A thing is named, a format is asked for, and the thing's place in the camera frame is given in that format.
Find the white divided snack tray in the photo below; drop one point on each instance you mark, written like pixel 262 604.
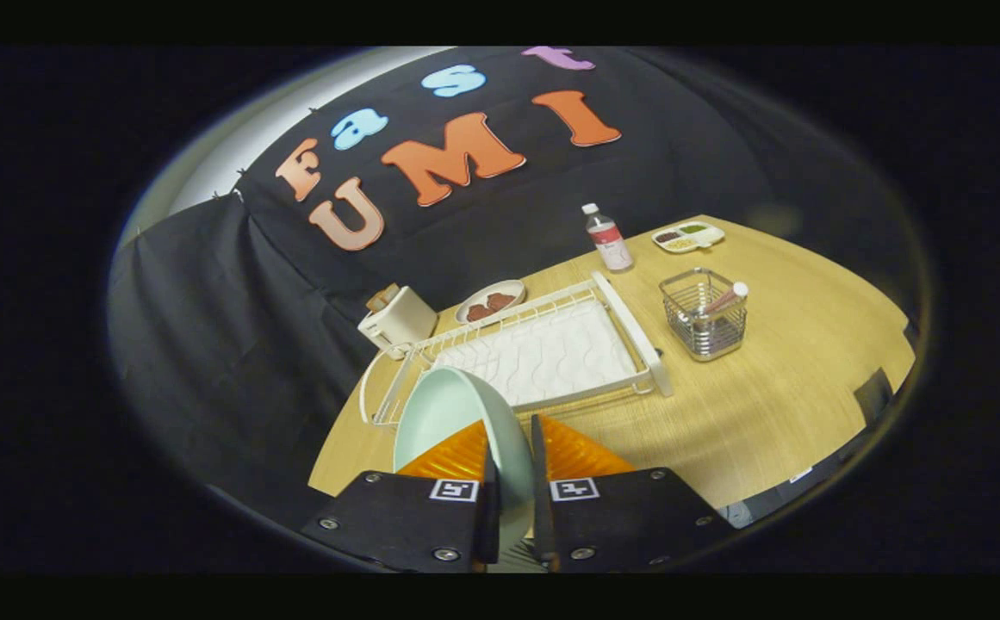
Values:
pixel 687 237

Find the light green plate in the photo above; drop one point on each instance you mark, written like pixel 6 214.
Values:
pixel 448 413

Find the white toaster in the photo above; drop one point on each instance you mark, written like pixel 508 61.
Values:
pixel 405 323

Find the toast slices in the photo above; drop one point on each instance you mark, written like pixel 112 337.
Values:
pixel 381 299

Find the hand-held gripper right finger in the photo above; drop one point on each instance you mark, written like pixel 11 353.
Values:
pixel 620 521

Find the small plate with brown food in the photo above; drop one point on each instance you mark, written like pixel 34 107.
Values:
pixel 489 301

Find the clear plastic water bottle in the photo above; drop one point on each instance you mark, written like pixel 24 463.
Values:
pixel 610 241

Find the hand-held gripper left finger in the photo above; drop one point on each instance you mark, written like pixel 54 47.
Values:
pixel 396 521

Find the black backdrop cloth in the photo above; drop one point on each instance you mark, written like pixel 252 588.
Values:
pixel 232 301

